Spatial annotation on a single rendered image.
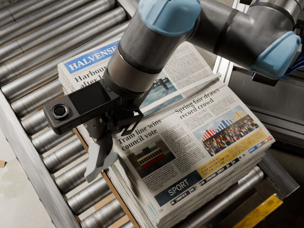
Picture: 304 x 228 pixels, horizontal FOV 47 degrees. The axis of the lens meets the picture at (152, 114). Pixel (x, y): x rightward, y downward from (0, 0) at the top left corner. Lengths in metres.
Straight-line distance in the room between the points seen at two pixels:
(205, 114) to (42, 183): 0.45
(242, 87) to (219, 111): 1.03
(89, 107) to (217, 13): 0.23
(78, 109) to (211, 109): 0.30
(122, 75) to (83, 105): 0.08
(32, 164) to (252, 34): 0.64
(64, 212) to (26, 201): 0.90
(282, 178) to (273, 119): 0.75
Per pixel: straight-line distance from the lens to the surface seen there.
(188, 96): 0.72
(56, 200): 0.90
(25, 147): 0.97
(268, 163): 0.95
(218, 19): 0.54
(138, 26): 0.47
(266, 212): 0.90
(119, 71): 0.50
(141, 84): 0.50
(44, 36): 1.15
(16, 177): 1.83
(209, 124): 0.69
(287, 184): 0.95
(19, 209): 1.79
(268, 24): 0.54
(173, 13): 0.45
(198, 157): 0.65
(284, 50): 0.53
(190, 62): 0.77
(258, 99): 1.73
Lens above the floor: 1.66
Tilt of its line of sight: 64 degrees down
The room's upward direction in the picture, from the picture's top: 2 degrees clockwise
